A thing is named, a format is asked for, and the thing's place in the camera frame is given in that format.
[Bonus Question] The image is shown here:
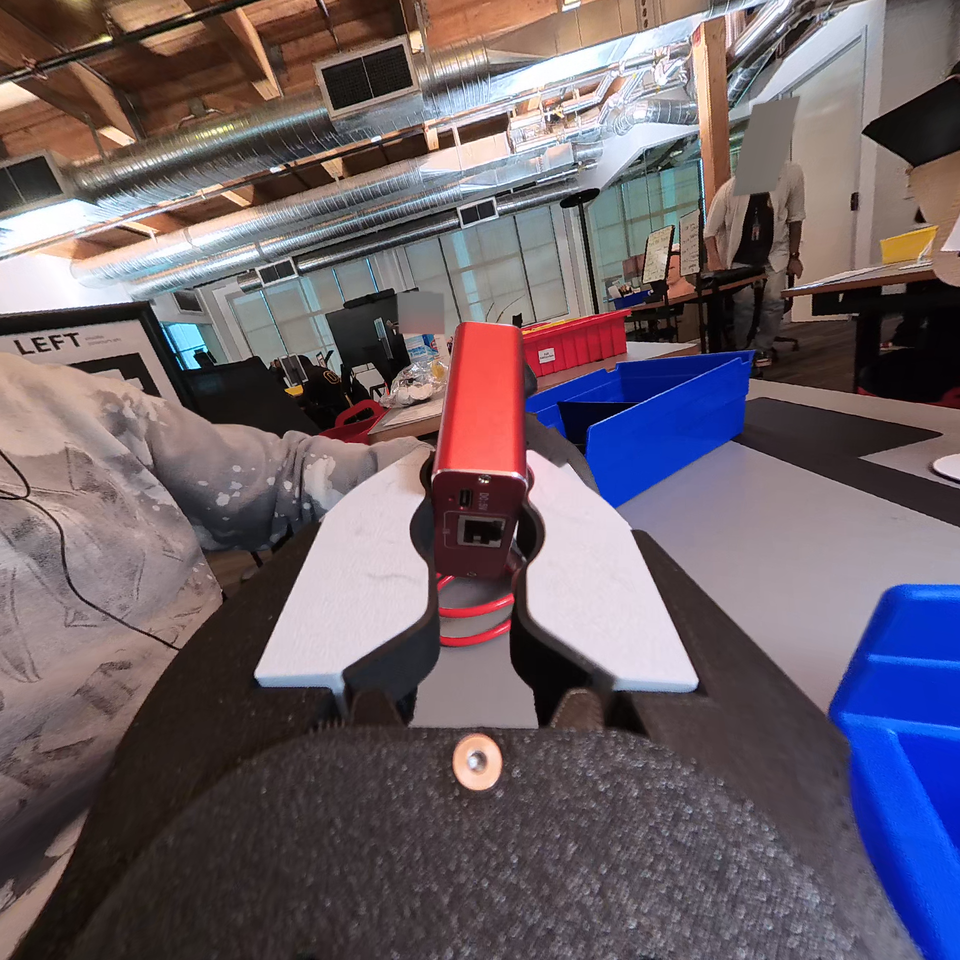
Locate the wooden pillar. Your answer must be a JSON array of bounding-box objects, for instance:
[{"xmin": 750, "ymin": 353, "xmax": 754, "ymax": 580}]
[{"xmin": 690, "ymin": 18, "xmax": 732, "ymax": 204}]

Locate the large ceiling vent grille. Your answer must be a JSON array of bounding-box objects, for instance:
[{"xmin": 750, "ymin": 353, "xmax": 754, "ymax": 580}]
[{"xmin": 313, "ymin": 36, "xmax": 423, "ymax": 121}]

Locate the red bag with handle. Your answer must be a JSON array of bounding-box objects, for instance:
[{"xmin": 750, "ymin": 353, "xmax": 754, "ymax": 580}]
[{"xmin": 321, "ymin": 399, "xmax": 387, "ymax": 445}]

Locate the blue plastic bin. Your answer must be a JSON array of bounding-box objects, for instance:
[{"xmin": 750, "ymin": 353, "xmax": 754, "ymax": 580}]
[
  {"xmin": 525, "ymin": 351, "xmax": 753, "ymax": 509},
  {"xmin": 828, "ymin": 585, "xmax": 960, "ymax": 960}
]

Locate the clear plastic bag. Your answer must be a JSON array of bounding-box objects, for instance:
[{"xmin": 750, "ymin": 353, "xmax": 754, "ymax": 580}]
[{"xmin": 381, "ymin": 354, "xmax": 451, "ymax": 410}]

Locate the black floor lamp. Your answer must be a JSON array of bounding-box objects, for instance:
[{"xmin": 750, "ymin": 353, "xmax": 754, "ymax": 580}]
[{"xmin": 558, "ymin": 187, "xmax": 603, "ymax": 316}]

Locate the black framed sign board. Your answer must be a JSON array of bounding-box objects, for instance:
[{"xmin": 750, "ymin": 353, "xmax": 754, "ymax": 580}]
[{"xmin": 641, "ymin": 225, "xmax": 676, "ymax": 286}]

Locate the glass window wall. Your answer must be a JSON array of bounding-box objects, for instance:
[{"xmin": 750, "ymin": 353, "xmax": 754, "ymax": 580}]
[{"xmin": 225, "ymin": 202, "xmax": 573, "ymax": 369}]

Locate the yellow plastic bin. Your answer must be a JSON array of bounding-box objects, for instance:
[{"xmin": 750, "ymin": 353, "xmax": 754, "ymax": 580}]
[{"xmin": 879, "ymin": 225, "xmax": 940, "ymax": 265}]

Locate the person's left forearm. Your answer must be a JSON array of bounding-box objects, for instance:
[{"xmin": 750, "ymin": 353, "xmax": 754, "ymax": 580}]
[{"xmin": 138, "ymin": 401, "xmax": 436, "ymax": 555}]

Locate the red metal box with ethernet port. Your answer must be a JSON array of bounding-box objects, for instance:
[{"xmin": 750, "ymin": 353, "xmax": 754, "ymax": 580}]
[{"xmin": 431, "ymin": 321, "xmax": 535, "ymax": 580}]

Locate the red ethernet cable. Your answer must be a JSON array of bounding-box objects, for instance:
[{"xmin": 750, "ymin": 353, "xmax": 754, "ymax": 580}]
[{"xmin": 437, "ymin": 573, "xmax": 519, "ymax": 648}]

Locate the large silver ventilation duct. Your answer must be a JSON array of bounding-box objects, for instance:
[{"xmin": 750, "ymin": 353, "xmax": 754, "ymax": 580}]
[{"xmin": 67, "ymin": 0, "xmax": 796, "ymax": 219}]

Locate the long silver ventilation duct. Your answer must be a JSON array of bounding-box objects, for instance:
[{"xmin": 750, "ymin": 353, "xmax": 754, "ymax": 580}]
[{"xmin": 71, "ymin": 168, "xmax": 601, "ymax": 294}]

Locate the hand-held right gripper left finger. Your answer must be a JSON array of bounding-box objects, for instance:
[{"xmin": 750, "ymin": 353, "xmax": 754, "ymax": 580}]
[{"xmin": 255, "ymin": 447, "xmax": 442, "ymax": 717}]

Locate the red plastic crate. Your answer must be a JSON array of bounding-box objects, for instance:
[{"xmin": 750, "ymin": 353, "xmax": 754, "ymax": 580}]
[{"xmin": 521, "ymin": 309, "xmax": 631, "ymax": 378}]

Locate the black office chair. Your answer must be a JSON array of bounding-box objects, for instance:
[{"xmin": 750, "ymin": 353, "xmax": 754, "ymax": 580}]
[{"xmin": 180, "ymin": 356, "xmax": 320, "ymax": 438}]

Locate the black table mat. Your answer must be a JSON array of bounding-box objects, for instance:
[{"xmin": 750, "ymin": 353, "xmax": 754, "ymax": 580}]
[{"xmin": 738, "ymin": 397, "xmax": 960, "ymax": 526}]

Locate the cardboard cutout with black cap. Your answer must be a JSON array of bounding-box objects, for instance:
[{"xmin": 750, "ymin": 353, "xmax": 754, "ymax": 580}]
[{"xmin": 862, "ymin": 63, "xmax": 960, "ymax": 290}]

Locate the grey desk with black legs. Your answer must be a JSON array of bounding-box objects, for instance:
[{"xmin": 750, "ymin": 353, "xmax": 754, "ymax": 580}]
[{"xmin": 780, "ymin": 262, "xmax": 960, "ymax": 395}]

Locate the person's grey patterned shirt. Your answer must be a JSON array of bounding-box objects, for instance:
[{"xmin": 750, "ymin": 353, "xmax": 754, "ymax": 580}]
[{"xmin": 0, "ymin": 352, "xmax": 226, "ymax": 924}]

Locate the thin black cord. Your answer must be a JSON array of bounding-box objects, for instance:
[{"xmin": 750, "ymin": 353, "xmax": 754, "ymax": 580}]
[{"xmin": 0, "ymin": 450, "xmax": 181, "ymax": 652}]

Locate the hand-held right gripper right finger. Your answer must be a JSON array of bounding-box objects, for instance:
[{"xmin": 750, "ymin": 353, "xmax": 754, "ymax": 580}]
[{"xmin": 512, "ymin": 448, "xmax": 701, "ymax": 695}]

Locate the wooden desk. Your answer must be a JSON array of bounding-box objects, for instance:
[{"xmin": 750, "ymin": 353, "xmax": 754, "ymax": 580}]
[{"xmin": 626, "ymin": 270, "xmax": 768, "ymax": 354}]

